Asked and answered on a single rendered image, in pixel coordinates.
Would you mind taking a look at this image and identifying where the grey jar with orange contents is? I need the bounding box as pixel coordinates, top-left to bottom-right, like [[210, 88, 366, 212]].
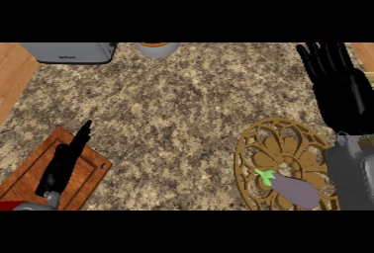
[[135, 42, 182, 60]]

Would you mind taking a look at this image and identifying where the red object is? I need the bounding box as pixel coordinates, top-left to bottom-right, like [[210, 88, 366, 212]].
[[0, 201, 28, 211]]

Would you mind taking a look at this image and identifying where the purple eggplant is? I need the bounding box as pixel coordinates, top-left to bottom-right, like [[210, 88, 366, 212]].
[[253, 168, 321, 210]]

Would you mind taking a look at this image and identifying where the brown wooden cutting board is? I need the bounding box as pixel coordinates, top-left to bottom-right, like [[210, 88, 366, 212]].
[[0, 126, 114, 211]]

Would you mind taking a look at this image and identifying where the grey toaster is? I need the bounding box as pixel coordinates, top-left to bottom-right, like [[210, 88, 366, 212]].
[[20, 42, 119, 65]]

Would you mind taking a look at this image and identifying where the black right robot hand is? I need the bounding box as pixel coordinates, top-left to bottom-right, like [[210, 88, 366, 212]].
[[296, 42, 374, 136]]

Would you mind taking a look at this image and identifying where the round golden openwork placemat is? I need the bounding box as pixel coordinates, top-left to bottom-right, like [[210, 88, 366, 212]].
[[234, 118, 342, 211]]

